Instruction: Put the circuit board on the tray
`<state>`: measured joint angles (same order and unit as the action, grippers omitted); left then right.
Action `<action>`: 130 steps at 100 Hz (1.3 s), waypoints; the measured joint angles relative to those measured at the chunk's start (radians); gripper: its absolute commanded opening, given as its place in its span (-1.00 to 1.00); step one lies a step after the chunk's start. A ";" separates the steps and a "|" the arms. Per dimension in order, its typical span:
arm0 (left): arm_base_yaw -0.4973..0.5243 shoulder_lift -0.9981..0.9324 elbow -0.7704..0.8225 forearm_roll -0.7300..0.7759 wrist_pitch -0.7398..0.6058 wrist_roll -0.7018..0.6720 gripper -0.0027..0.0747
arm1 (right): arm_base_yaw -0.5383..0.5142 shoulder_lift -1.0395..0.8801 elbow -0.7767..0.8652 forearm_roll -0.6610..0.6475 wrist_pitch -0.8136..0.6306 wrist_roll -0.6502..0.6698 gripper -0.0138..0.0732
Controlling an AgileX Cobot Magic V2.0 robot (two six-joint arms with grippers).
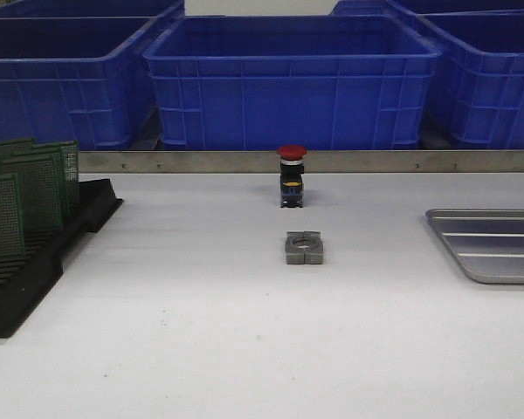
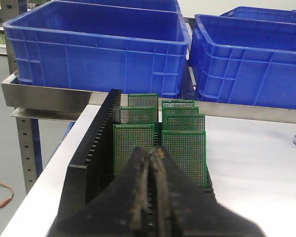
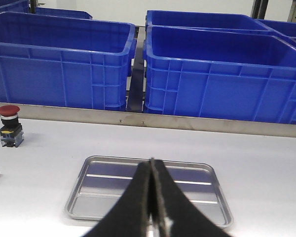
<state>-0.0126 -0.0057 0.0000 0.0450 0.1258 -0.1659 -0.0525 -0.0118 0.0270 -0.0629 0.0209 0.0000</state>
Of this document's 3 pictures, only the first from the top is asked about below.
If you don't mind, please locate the black slotted board rack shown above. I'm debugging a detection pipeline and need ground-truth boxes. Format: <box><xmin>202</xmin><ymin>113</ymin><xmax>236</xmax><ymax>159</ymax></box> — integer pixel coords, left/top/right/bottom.
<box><xmin>0</xmin><ymin>179</ymin><xmax>122</xmax><ymax>339</ymax></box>

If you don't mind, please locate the blue plastic bin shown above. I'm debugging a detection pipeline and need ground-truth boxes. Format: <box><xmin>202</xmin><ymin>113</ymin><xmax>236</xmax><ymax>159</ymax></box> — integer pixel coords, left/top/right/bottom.
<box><xmin>144</xmin><ymin>16</ymin><xmax>439</xmax><ymax>151</ymax></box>
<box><xmin>0</xmin><ymin>17</ymin><xmax>158</xmax><ymax>150</ymax></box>
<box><xmin>417</xmin><ymin>13</ymin><xmax>524</xmax><ymax>149</ymax></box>

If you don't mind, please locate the far left blue bin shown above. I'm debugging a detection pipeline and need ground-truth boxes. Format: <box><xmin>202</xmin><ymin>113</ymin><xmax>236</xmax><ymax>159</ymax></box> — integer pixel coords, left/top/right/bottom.
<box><xmin>0</xmin><ymin>0</ymin><xmax>184</xmax><ymax>18</ymax></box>

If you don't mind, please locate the silver metal tray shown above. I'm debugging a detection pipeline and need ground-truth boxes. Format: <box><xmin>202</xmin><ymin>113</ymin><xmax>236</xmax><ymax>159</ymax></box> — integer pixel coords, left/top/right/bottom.
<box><xmin>426</xmin><ymin>209</ymin><xmax>524</xmax><ymax>285</ymax></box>

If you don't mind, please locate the red emergency stop button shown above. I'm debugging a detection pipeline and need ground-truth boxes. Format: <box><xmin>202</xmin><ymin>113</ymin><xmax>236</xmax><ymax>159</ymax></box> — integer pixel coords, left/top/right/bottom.
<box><xmin>277</xmin><ymin>145</ymin><xmax>307</xmax><ymax>208</ymax></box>

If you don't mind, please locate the centre blue plastic bin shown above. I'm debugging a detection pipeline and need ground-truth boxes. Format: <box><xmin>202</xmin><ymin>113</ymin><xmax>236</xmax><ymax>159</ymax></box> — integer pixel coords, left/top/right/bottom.
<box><xmin>144</xmin><ymin>16</ymin><xmax>439</xmax><ymax>151</ymax></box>

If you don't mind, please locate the grey metal clamp block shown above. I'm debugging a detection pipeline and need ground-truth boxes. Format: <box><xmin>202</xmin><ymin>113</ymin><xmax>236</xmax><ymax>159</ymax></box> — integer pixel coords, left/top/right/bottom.
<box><xmin>285</xmin><ymin>231</ymin><xmax>324</xmax><ymax>264</ymax></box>

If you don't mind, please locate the far right blue bin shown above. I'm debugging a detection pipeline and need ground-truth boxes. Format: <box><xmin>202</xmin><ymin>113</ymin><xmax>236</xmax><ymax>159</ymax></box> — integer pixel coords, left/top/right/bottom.
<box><xmin>331</xmin><ymin>0</ymin><xmax>524</xmax><ymax>16</ymax></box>

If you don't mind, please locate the right blue plastic bin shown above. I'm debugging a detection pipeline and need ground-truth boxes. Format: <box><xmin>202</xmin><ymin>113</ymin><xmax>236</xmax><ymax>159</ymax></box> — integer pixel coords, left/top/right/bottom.
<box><xmin>417</xmin><ymin>13</ymin><xmax>524</xmax><ymax>149</ymax></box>

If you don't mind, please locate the left blue plastic bin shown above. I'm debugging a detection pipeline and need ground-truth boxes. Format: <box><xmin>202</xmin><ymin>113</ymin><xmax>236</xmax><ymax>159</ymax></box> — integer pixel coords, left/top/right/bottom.
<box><xmin>0</xmin><ymin>17</ymin><xmax>158</xmax><ymax>150</ymax></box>

